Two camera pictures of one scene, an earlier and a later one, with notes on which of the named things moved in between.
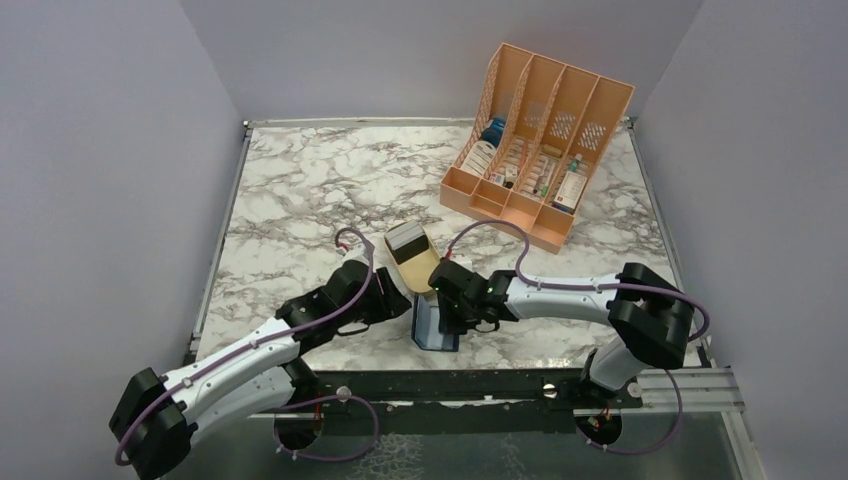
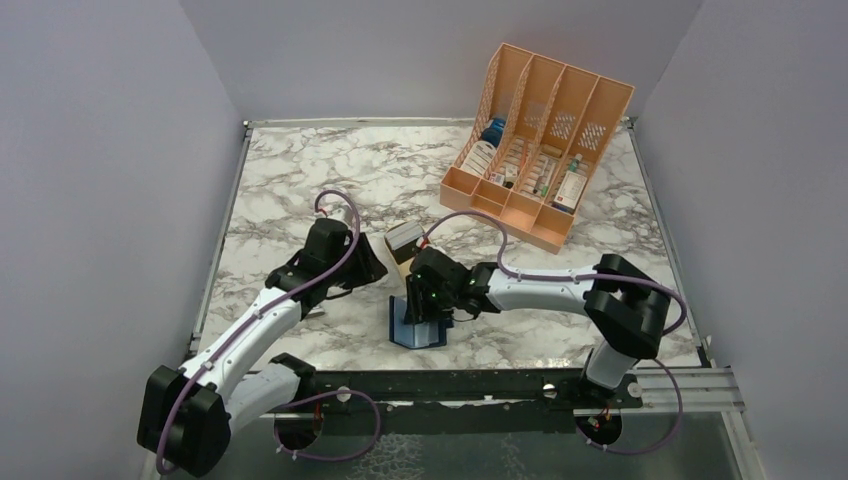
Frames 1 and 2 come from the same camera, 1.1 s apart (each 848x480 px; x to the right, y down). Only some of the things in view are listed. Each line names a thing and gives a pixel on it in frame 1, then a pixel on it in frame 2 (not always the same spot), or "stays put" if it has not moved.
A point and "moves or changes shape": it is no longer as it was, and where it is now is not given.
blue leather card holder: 426,331 moves or changes shape
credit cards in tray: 406,240 stays put
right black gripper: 450,323 to 417,310
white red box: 571,189 stays put
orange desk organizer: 536,136 stays put
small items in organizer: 507,180 stays put
